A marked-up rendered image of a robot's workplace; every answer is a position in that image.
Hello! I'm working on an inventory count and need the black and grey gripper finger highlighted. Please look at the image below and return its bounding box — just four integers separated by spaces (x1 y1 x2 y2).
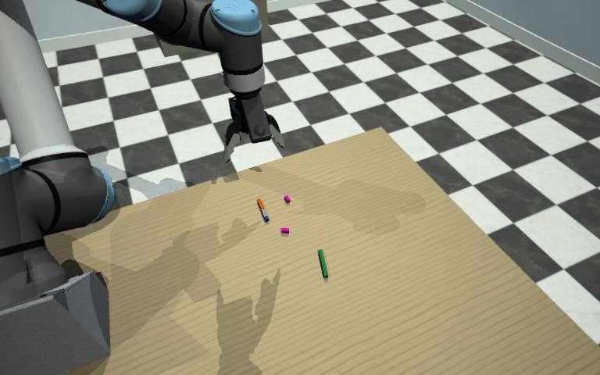
223 120 241 163
266 113 285 148

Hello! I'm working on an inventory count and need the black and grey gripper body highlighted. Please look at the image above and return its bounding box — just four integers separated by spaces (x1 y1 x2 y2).
228 87 262 134

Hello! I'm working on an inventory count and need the green rod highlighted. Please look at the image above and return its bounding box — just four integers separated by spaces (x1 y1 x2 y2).
319 249 328 278

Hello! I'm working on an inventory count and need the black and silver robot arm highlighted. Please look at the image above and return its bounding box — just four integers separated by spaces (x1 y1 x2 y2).
0 0 272 308

